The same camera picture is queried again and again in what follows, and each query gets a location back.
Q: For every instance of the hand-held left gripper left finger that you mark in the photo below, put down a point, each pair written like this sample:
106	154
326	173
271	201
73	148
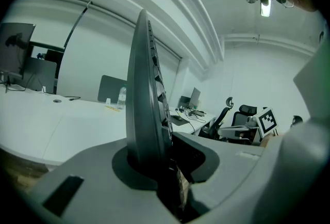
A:
103	192

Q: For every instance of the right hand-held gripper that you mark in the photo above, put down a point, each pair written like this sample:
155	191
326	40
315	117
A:
266	122

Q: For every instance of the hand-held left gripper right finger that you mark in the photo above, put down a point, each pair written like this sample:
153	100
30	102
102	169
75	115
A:
227	166

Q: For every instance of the black keyboard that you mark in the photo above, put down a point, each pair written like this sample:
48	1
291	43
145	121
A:
144	104

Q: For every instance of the person's right forearm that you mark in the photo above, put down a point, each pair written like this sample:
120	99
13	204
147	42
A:
268	140

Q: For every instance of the dark grey power strip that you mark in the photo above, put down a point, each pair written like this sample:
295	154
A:
198	113

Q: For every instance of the black mouse pad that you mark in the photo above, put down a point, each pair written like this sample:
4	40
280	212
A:
183	122

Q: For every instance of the small dark monitor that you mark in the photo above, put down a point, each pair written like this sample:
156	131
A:
195	96

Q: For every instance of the black computer mouse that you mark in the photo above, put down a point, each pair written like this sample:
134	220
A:
178	117

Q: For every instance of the yellow printed packet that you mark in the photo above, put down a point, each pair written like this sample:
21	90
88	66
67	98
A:
112	108

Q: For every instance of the clear plastic water bottle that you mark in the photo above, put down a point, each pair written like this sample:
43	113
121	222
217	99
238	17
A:
121	99

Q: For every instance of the long grey divider panel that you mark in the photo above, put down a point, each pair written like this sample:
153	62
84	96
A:
111	88

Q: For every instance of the short grey divider panel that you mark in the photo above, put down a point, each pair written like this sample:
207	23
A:
41	76

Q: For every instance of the large black monitor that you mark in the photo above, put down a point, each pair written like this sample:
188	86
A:
28	45

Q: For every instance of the white divider bracket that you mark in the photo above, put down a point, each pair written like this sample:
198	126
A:
44	88
108	101

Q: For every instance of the thin black wall strip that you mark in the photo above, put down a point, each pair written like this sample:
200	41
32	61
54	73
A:
76	24

